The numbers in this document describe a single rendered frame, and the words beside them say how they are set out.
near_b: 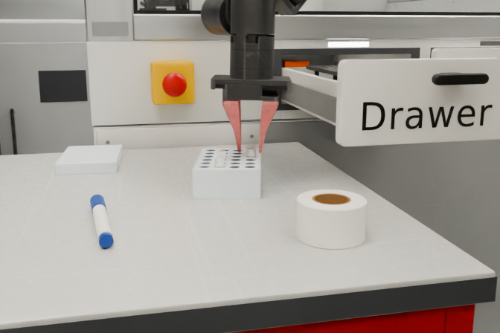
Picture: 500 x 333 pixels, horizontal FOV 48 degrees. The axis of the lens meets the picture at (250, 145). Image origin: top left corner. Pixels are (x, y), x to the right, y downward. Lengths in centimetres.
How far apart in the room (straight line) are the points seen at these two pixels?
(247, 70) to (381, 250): 29
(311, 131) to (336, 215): 55
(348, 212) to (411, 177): 64
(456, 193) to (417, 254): 69
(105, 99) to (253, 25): 38
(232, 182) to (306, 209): 17
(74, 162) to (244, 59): 30
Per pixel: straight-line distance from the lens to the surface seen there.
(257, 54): 71
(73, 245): 58
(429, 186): 121
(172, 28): 101
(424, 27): 115
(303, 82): 93
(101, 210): 63
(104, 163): 84
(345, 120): 72
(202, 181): 70
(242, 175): 69
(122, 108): 101
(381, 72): 74
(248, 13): 71
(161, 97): 96
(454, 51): 116
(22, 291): 50
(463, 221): 127
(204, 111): 102
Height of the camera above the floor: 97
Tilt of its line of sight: 12 degrees down
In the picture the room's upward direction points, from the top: straight up
